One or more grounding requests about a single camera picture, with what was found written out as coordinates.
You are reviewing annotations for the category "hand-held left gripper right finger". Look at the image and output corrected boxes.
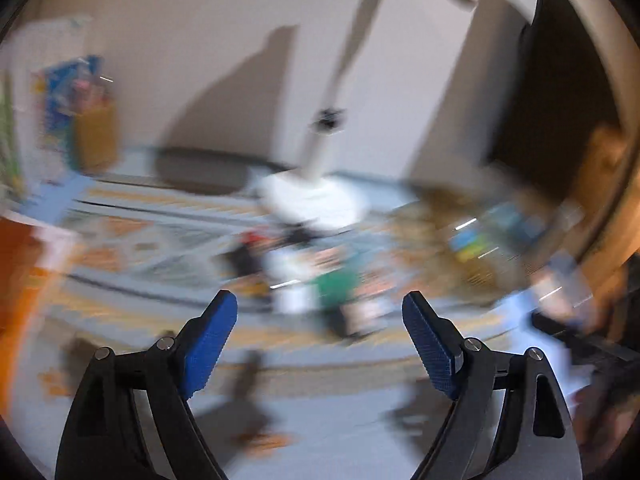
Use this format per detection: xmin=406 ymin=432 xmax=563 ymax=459
xmin=402 ymin=290 xmax=584 ymax=480

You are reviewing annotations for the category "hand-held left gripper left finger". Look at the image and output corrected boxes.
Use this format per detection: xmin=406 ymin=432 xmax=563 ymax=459
xmin=54 ymin=289 xmax=239 ymax=480

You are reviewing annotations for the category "black and red item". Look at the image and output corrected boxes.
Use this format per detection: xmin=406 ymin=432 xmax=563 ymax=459
xmin=220 ymin=232 xmax=273 ymax=291

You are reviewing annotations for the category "white item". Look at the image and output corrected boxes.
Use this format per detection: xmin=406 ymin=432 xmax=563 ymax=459
xmin=265 ymin=252 xmax=321 ymax=313

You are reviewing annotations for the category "blue and green packet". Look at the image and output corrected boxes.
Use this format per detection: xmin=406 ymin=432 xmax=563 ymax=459
xmin=447 ymin=222 xmax=501 ymax=268

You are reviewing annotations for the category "green item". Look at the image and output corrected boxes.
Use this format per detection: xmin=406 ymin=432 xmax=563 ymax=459
xmin=312 ymin=265 xmax=361 ymax=311

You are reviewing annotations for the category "printed table mat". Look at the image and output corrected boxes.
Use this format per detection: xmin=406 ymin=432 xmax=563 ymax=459
xmin=10 ymin=145 xmax=576 ymax=461

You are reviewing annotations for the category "woven basket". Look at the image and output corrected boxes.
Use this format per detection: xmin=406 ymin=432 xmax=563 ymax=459
xmin=390 ymin=180 xmax=586 ymax=311

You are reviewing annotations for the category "white lamp stand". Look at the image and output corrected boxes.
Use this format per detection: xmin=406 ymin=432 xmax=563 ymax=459
xmin=255 ymin=0 xmax=471 ymax=233

